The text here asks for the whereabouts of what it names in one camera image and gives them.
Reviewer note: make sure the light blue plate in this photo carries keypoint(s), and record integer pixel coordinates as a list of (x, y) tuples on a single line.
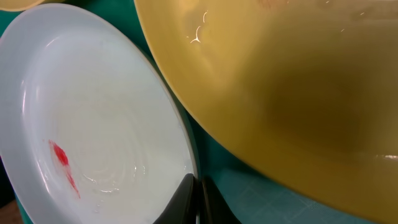
[(89, 131)]

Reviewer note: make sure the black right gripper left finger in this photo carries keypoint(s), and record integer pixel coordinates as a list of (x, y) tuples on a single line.
[(182, 207)]

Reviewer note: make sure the teal plastic tray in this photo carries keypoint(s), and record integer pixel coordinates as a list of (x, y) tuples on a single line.
[(252, 197)]

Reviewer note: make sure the yellow plate right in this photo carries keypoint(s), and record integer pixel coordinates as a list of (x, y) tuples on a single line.
[(304, 91)]

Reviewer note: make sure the yellow plate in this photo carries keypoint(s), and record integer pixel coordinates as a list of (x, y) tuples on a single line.
[(18, 5), (304, 91)]

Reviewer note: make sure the yellow plate far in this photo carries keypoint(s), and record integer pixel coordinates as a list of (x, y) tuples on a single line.
[(18, 5)]

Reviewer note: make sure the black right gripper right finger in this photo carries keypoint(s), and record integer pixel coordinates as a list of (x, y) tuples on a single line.
[(213, 208)]

